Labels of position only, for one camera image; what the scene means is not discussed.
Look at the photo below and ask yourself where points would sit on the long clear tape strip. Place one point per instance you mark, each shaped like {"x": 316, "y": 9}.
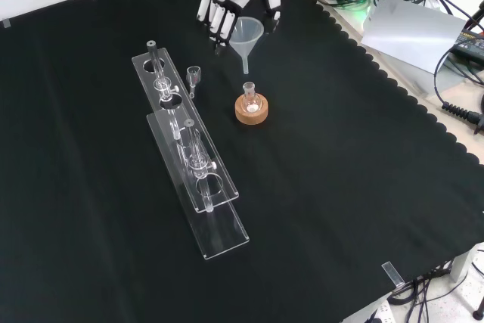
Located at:
{"x": 392, "y": 274}

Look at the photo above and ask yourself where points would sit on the small glass weighing funnel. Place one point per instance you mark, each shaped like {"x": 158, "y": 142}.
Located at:
{"x": 193, "y": 73}

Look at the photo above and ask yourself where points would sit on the white power strip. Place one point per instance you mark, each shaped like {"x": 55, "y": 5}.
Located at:
{"x": 383, "y": 313}

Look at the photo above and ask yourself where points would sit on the clear acrylic funnel stand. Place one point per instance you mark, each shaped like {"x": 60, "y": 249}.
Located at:
{"x": 223, "y": 238}

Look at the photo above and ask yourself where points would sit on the black power adapter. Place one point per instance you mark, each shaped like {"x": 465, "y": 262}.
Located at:
{"x": 472, "y": 45}

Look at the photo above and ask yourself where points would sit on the translucent plastic funnel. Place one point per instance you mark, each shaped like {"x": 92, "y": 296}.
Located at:
{"x": 247, "y": 35}

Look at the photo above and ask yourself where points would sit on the white table leg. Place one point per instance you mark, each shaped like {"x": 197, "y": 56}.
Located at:
{"x": 463, "y": 262}

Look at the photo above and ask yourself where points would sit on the pale grey board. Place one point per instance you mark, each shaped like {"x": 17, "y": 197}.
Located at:
{"x": 408, "y": 31}

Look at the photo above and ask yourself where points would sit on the black cloth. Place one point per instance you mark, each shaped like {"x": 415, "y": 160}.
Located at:
{"x": 321, "y": 187}

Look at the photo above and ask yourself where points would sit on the small glass round-bottom flask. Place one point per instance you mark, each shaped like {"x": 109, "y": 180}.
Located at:
{"x": 252, "y": 103}

